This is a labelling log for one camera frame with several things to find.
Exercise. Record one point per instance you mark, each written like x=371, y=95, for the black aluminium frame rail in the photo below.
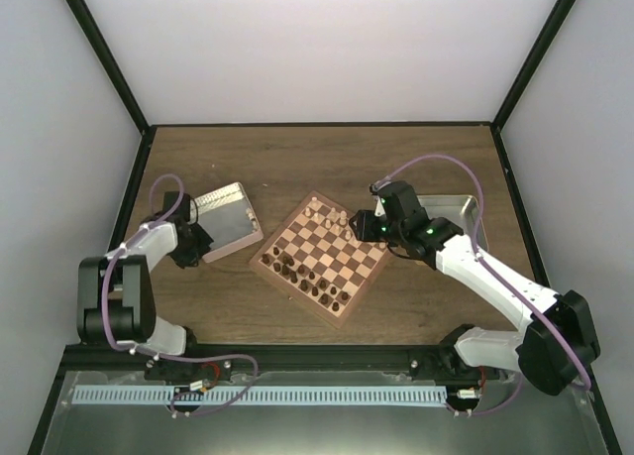
x=435, y=362

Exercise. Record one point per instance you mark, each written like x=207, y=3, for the wooden chess board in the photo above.
x=321, y=258

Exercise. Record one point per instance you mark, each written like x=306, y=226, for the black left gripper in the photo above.
x=183, y=261

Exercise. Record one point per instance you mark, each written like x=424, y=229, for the light blue slotted cable duct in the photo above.
x=417, y=396

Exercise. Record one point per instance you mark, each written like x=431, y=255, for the yellow bear tin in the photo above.
x=460, y=217

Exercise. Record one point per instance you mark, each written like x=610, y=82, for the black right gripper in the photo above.
x=365, y=232

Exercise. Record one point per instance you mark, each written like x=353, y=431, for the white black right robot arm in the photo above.
x=553, y=340

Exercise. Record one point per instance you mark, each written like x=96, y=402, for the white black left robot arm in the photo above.
x=115, y=302

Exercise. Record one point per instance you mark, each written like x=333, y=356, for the pink metal tin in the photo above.
x=222, y=213

